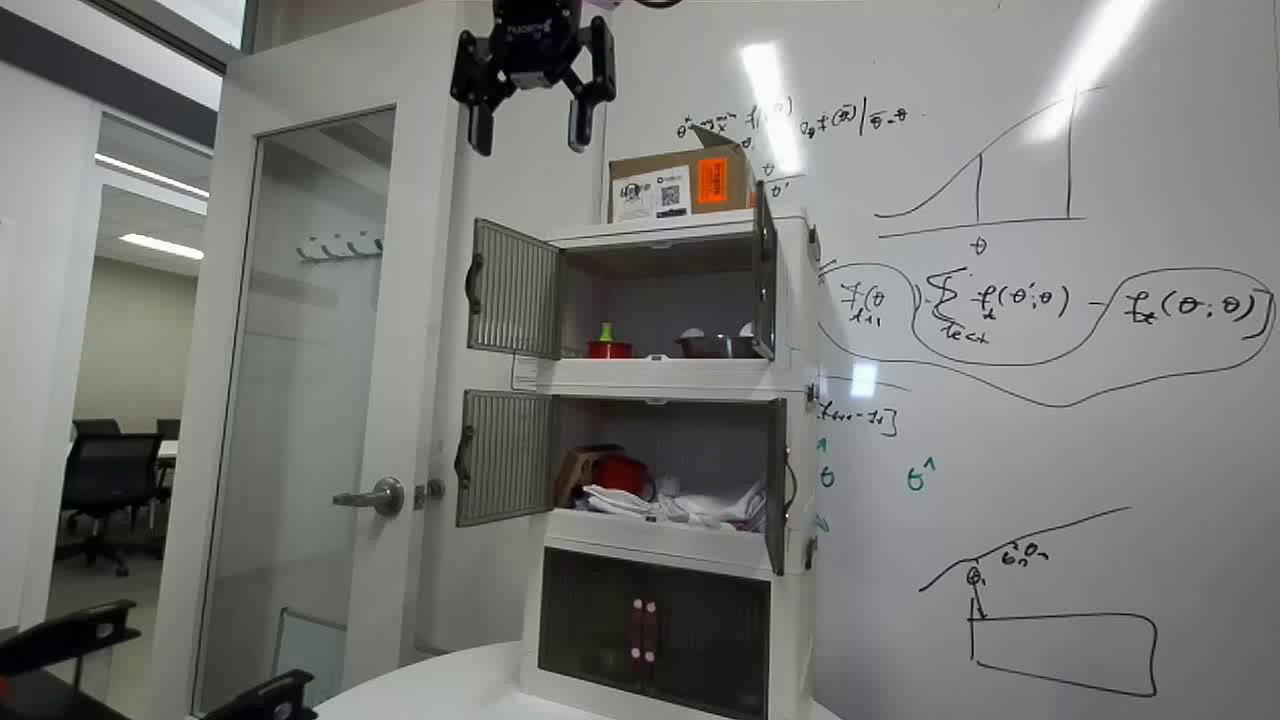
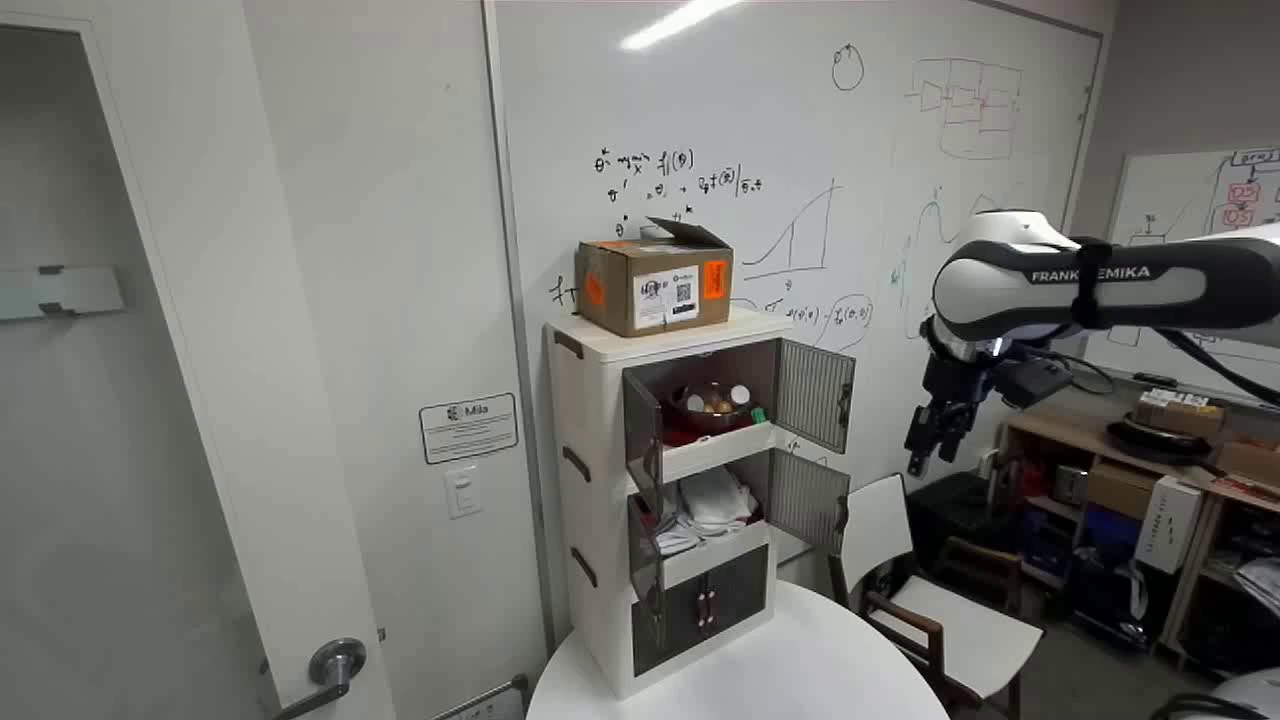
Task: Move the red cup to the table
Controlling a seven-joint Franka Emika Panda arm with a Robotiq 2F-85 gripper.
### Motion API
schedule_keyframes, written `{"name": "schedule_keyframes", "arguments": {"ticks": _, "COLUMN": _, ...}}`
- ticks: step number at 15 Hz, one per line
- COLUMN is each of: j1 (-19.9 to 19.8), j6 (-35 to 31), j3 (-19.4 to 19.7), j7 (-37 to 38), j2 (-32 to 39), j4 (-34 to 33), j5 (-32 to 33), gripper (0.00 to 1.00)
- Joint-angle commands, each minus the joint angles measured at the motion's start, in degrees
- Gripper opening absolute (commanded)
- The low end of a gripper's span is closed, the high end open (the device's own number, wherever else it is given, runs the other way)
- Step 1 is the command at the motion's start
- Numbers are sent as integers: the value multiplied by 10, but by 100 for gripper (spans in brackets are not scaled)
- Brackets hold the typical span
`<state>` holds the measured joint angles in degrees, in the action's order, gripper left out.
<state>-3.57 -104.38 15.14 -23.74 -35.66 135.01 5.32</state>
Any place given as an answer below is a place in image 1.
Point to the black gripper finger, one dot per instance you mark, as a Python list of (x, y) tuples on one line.
[(579, 126), (482, 128)]

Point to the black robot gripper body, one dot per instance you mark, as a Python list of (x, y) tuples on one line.
[(537, 47)]

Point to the red cup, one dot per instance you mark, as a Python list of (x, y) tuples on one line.
[(609, 348)]

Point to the cardboard box with labels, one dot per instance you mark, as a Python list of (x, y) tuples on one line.
[(689, 182)]

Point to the upper left cabinet door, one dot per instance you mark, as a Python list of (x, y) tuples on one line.
[(508, 290)]

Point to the upper right cabinet door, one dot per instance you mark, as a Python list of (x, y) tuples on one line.
[(766, 274)]

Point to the dark object on top shelf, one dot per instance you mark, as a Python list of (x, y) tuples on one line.
[(701, 345)]

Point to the middle left cabinet door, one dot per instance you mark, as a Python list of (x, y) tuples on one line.
[(503, 458)]

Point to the middle right cabinet door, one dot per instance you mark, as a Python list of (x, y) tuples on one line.
[(772, 484)]

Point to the red object on middle shelf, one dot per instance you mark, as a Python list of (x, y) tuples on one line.
[(622, 473)]

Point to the white crumpled cloth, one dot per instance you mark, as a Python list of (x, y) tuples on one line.
[(678, 511)]

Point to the white glass door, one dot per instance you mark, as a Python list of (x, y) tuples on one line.
[(307, 378)]

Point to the white shelf cabinet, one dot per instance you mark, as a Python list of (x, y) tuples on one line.
[(697, 427)]

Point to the black office chair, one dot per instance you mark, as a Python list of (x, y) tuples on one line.
[(102, 478)]

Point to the dark bottom cabinet door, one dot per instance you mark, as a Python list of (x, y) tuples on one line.
[(670, 632)]

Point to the black object bottom edge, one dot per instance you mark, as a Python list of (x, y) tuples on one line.
[(276, 698)]

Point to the black bar lower left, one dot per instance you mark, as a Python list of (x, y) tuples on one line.
[(65, 636)]

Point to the white wall hooks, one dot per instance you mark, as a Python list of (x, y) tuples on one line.
[(339, 245)]

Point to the silver door handle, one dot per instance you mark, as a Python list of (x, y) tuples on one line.
[(385, 499)]

